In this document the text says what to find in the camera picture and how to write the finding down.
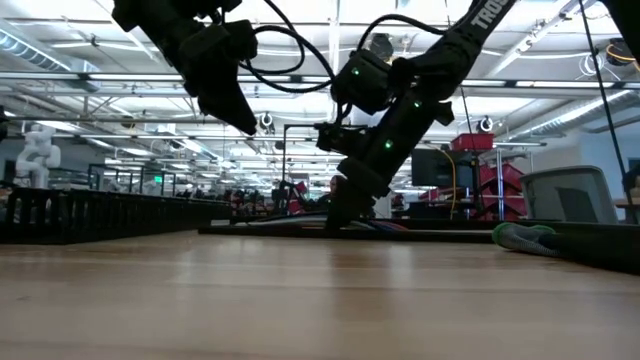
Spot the black hanging cable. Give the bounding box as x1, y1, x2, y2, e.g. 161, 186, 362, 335
457, 84, 476, 134

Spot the black camera stand frame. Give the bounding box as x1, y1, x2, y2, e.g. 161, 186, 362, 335
281, 121, 321, 217

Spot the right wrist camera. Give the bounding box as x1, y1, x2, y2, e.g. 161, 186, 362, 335
313, 121, 375, 158

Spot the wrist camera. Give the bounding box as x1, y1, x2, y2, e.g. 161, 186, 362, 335
313, 121, 375, 158
197, 19, 259, 64

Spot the computer monitor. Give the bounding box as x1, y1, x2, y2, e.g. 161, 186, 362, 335
410, 147, 475, 189

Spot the black slotted cable duct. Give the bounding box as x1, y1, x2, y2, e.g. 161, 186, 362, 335
0, 186, 235, 246

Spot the person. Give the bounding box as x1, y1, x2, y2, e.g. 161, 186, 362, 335
327, 174, 347, 201

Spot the yellow hanging cable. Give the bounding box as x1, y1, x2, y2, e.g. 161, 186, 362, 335
438, 146, 459, 217

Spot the black work glove green cuff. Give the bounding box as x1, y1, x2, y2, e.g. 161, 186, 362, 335
491, 221, 640, 276

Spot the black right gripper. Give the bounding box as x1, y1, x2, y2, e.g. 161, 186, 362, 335
325, 117, 426, 231

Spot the red bin shelf rack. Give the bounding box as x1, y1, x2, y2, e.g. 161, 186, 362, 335
448, 131, 527, 222

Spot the silver ventilation duct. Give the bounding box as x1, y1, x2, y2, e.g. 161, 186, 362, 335
504, 89, 640, 144
0, 27, 101, 94

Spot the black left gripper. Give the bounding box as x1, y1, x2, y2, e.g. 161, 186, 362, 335
172, 34, 259, 136

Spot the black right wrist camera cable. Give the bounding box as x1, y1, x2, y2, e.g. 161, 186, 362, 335
356, 13, 449, 51

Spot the black duct cover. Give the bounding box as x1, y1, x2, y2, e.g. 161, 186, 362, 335
197, 218, 497, 245

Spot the long ceiling light bar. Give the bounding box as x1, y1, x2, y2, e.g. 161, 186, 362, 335
0, 71, 640, 90

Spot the wooden desk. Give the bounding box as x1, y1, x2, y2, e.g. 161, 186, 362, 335
613, 197, 640, 225

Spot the white robot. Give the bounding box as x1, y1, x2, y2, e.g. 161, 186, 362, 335
13, 123, 63, 194

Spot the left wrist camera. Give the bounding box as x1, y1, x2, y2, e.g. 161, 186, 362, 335
197, 19, 259, 64

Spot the grey mesh office chair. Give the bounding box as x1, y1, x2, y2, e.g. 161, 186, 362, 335
518, 164, 620, 225

